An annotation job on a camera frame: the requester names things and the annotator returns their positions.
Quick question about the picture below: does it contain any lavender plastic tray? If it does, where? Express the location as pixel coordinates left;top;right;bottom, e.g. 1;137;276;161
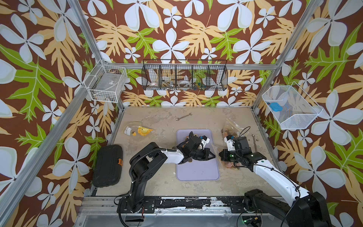
176;129;220;181

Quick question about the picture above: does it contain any silver wrench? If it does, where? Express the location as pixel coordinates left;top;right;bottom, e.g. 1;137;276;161
176;113;192;121

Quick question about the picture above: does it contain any black wire basket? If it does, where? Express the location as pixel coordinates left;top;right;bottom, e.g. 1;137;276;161
141;59;228;91

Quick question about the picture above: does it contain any black tool case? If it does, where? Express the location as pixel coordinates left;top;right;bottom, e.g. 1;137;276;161
92;145;123;188

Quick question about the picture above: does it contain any white wire basket left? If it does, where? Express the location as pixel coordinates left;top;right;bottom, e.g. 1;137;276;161
84;60;128;103

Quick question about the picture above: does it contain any clear bag of donuts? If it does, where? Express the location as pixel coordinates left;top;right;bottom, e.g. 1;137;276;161
217;148;241;169

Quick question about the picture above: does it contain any ziploc bag with cookies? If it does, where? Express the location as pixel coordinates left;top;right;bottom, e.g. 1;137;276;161
123;121;155;137

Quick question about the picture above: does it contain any pile of poured cookies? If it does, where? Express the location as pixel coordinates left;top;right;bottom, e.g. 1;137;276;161
182;136;205;162

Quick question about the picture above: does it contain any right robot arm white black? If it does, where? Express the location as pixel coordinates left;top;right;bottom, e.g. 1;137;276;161
218;148;332;227

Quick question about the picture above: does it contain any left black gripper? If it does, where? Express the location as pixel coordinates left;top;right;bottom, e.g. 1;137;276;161
189;148;216;160

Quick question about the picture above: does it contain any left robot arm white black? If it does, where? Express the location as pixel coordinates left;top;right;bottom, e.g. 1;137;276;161
117;132;216;214

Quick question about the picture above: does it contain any blue object in basket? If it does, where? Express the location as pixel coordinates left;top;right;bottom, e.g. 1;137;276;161
268;102;283;112

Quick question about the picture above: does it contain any metal rod tool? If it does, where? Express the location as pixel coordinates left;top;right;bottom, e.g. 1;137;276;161
251;134;258;153

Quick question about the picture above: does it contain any black mounting rail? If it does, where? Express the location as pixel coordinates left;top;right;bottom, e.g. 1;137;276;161
117;196;245;214

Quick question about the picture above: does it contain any white mesh basket right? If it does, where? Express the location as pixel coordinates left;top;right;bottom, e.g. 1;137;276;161
262;82;323;130

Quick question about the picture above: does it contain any clear bag of cookies back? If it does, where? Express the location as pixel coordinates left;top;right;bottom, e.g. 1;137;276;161
221;118;251;138

